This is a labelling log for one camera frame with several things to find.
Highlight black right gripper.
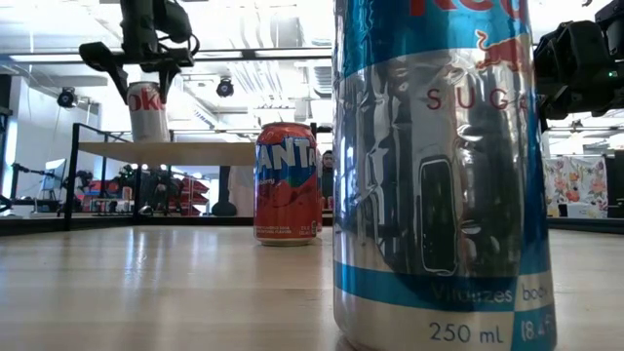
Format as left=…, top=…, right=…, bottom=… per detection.
left=533, top=21, right=624, bottom=121

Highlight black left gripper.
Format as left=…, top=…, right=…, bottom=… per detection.
left=77, top=0, right=195, bottom=105

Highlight silver Diet Coke can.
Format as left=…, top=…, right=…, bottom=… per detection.
left=126, top=81, right=172, bottom=144

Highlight blue silver Red Bull can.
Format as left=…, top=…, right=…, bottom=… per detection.
left=331, top=0, right=560, bottom=351

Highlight floral patterned cloth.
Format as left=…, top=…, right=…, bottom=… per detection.
left=543, top=155, right=609, bottom=219

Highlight black monitor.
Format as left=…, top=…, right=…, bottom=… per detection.
left=604, top=150, right=624, bottom=219

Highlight red crate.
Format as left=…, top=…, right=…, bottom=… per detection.
left=87, top=179, right=133, bottom=197

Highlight grey computer monitor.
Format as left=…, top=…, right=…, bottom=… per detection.
left=41, top=158, right=68, bottom=194

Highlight red storage bins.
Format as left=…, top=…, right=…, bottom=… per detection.
left=168, top=175, right=212, bottom=216

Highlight black articulated stand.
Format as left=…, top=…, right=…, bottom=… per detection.
left=10, top=163, right=56, bottom=209

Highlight white draped cloth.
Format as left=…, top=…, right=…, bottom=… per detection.
left=228, top=165, right=255, bottom=216

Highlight person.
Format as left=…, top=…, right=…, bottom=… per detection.
left=320, top=149, right=335, bottom=199

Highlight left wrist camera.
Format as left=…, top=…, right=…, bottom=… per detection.
left=155, top=0, right=194, bottom=44

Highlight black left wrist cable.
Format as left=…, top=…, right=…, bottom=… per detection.
left=160, top=28, right=201, bottom=58

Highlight wooden shelf black metal frame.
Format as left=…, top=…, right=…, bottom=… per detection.
left=62, top=121, right=333, bottom=231

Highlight black horizontal frame beam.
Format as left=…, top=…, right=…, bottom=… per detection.
left=0, top=46, right=333, bottom=63

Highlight black aluminium frame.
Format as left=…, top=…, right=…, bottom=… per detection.
left=0, top=214, right=624, bottom=239

